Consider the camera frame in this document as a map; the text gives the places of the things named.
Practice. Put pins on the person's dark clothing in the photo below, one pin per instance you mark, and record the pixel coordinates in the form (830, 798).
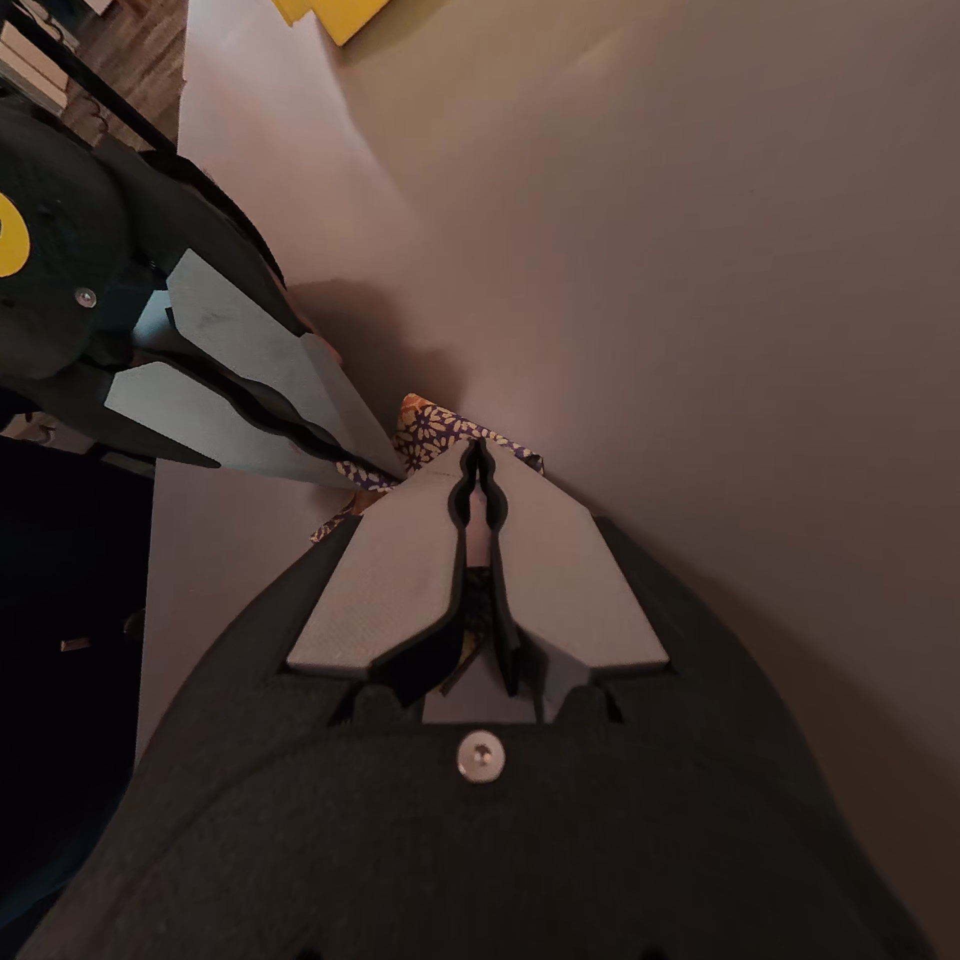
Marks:
(60, 750)

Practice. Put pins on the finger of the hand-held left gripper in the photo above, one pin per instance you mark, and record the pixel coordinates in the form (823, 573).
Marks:
(187, 412)
(240, 330)

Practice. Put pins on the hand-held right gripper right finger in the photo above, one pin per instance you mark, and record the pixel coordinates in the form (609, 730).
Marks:
(570, 592)

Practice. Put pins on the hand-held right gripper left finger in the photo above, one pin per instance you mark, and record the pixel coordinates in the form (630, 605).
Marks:
(382, 592)

